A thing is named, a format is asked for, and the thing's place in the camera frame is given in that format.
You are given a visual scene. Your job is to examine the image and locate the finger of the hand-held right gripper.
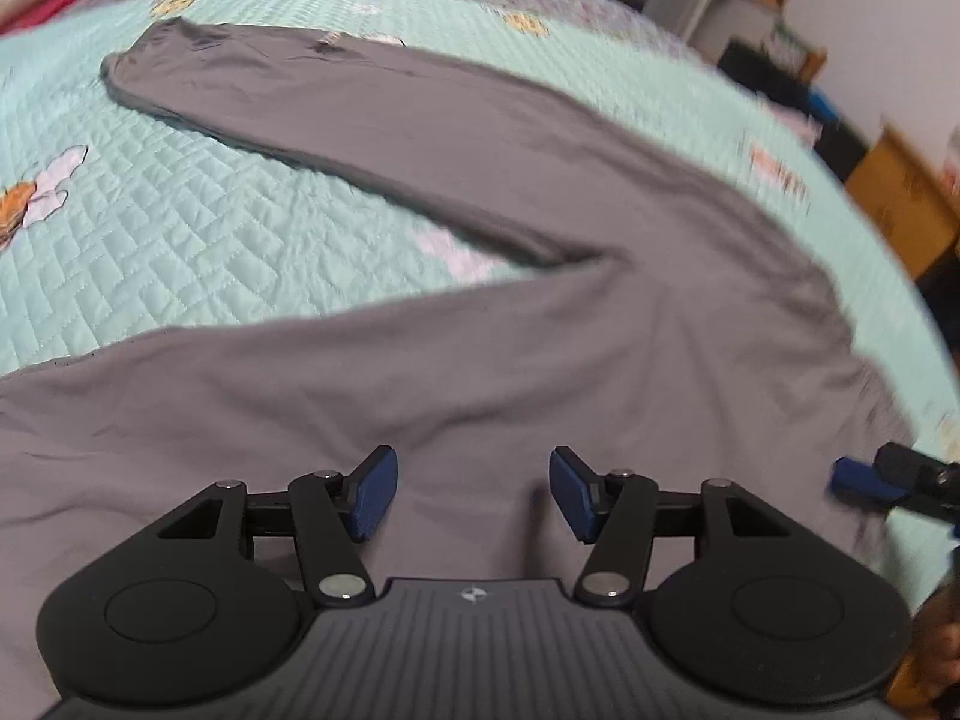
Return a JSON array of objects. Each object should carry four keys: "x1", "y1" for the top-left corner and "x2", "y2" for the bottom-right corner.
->
[{"x1": 832, "y1": 442, "x2": 960, "y2": 537}]

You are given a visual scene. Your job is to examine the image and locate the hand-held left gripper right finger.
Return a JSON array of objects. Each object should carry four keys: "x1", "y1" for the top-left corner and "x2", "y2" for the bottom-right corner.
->
[{"x1": 549, "y1": 444, "x2": 792, "y2": 607}]

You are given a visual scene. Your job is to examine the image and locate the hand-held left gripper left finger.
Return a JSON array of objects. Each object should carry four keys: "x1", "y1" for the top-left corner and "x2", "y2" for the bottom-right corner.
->
[{"x1": 157, "y1": 444, "x2": 398, "y2": 607}]

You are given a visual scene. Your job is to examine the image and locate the grey pants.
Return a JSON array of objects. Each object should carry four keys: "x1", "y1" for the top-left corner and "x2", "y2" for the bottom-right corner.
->
[{"x1": 0, "y1": 19, "x2": 922, "y2": 720}]

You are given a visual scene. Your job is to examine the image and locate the person's right hand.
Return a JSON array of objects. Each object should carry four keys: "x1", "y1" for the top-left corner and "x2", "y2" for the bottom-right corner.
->
[{"x1": 911, "y1": 577, "x2": 960, "y2": 720}]

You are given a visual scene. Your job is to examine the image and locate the wooden cabinet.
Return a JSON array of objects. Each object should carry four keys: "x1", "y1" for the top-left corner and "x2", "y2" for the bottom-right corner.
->
[{"x1": 846, "y1": 126, "x2": 960, "y2": 280}]

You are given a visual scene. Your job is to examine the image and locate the mint quilted bee bedspread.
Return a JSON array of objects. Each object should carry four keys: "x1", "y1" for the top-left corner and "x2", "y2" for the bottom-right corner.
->
[{"x1": 0, "y1": 0, "x2": 960, "y2": 481}]

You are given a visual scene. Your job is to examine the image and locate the white cloth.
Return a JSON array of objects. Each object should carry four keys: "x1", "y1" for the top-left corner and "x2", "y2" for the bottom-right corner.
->
[{"x1": 763, "y1": 100, "x2": 824, "y2": 145}]

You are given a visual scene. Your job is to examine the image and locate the black chair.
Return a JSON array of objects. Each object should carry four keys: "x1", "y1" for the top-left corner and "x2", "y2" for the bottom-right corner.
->
[{"x1": 718, "y1": 40, "x2": 872, "y2": 175}]

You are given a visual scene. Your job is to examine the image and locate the green orange box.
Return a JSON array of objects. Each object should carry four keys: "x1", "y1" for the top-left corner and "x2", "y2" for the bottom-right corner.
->
[{"x1": 763, "y1": 18, "x2": 827, "y2": 81}]

